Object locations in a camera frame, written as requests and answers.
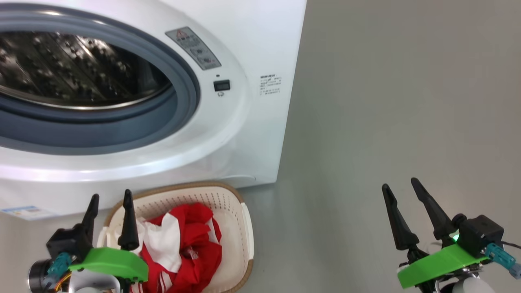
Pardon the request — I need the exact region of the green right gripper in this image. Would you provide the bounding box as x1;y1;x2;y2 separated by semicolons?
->
381;177;489;290

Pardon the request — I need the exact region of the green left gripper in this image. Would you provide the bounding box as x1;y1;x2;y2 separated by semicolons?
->
68;189;149;283

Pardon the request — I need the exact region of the red and white garment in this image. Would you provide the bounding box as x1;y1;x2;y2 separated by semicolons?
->
116;203;223;293

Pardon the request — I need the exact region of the grey rubber door gasket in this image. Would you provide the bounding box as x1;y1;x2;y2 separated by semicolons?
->
0;16;201;155

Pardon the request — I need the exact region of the cream laundry basket brown rim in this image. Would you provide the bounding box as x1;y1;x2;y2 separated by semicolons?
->
96;181;255;293

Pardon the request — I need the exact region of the stainless steel washing machine drum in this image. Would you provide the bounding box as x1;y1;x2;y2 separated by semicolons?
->
0;31;173;110

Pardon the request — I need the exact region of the white front-load washing machine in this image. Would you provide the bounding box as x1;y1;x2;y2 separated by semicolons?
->
0;0;307;220

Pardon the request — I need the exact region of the blue energy label sticker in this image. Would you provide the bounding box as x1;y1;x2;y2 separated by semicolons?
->
0;206;53;221

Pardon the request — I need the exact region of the round drain filter cover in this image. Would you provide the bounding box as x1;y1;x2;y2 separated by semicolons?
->
222;175;257;184

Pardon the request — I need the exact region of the grey warning label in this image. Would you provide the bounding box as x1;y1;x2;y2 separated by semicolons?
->
165;26;222;70

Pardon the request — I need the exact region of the small black text sticker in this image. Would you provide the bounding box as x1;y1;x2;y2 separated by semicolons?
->
260;74;282;96

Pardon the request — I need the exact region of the teal left camera connector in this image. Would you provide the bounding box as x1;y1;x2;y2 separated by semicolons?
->
44;252;72;285

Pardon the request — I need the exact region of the teal camera connector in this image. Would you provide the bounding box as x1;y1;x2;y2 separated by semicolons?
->
484;243;521;280
44;252;72;285

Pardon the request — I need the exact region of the teal right camera connector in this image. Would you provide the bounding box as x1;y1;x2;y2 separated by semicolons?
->
484;243;521;280

